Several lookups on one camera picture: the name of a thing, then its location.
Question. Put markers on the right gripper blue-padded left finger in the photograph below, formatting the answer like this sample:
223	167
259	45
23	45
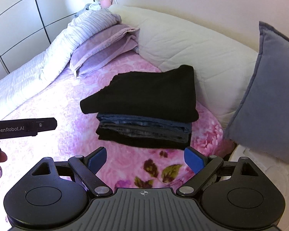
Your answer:
83	170

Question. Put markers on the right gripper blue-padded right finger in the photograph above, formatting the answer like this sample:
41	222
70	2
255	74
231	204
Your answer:
206	170

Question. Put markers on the black garment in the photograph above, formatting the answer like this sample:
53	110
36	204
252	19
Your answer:
170	95

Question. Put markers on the pink rose bed blanket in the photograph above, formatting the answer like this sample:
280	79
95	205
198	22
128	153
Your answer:
142	152

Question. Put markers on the grey striped rolled duvet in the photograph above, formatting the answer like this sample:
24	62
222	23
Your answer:
35	75

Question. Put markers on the folded dark jeans stack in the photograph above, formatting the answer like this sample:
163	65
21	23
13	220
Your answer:
144	132

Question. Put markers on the grey-blue cushion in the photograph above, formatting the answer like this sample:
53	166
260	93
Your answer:
261	121

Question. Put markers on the cream quilted headboard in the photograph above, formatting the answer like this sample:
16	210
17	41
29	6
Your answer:
222	66

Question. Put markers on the white wardrobe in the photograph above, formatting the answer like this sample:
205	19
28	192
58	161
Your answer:
28	27

